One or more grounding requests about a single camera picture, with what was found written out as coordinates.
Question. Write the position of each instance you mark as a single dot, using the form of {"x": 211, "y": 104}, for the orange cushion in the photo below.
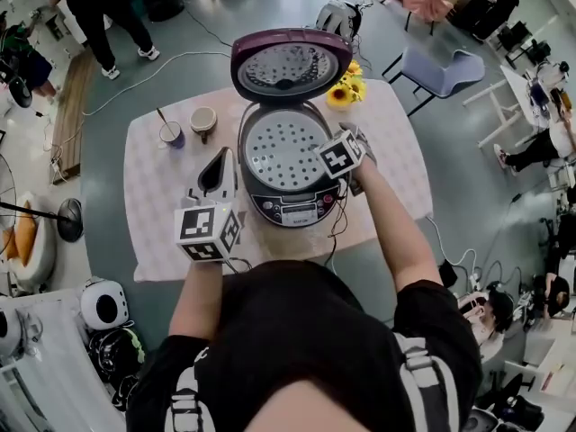
{"x": 9, "y": 243}
{"x": 26, "y": 236}

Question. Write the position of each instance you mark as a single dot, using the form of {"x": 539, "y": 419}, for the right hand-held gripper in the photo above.
{"x": 337, "y": 158}

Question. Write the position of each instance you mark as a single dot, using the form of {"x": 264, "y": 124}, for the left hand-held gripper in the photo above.
{"x": 198, "y": 227}

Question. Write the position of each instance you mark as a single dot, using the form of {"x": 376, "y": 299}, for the thin brown stirrer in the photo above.
{"x": 161, "y": 116}

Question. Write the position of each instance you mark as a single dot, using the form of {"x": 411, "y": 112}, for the blue mug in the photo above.
{"x": 175, "y": 140}

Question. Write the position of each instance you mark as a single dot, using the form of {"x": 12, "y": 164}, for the wooden plank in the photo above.
{"x": 72, "y": 115}

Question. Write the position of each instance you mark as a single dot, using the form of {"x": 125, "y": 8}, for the black round pod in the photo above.
{"x": 114, "y": 358}

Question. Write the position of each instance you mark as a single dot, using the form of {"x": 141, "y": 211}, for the person's right forearm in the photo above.
{"x": 396, "y": 232}

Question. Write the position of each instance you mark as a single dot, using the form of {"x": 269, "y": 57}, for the black fan stand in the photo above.
{"x": 69, "y": 220}

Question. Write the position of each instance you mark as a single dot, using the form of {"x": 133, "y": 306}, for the black office chair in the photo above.
{"x": 517, "y": 38}

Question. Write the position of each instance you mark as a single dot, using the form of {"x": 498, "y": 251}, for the white trestle table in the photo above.
{"x": 517, "y": 88}

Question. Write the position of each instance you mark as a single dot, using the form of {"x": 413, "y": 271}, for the grey backpack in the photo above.
{"x": 333, "y": 16}

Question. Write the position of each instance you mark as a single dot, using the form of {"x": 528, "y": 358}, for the white round armchair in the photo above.
{"x": 42, "y": 250}

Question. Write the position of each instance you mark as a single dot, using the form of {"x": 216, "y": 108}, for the blue-grey plastic chair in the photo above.
{"x": 432, "y": 70}

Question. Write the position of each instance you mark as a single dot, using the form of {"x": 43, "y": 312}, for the white power strip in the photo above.
{"x": 473, "y": 281}

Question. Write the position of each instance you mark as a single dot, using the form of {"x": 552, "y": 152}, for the person's left forearm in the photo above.
{"x": 198, "y": 299}

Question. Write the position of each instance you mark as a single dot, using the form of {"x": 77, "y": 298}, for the person's torso in black shirt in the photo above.
{"x": 292, "y": 331}

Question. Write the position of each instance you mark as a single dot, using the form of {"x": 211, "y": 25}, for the black pedestal fan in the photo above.
{"x": 166, "y": 9}

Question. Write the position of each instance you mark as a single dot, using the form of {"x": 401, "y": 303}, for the purple rice cooker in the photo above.
{"x": 297, "y": 209}

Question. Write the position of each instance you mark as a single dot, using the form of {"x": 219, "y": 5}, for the yellow sunflower bouquet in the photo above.
{"x": 339, "y": 97}

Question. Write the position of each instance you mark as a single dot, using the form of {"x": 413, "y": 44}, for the white round pod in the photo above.
{"x": 9, "y": 331}
{"x": 105, "y": 306}

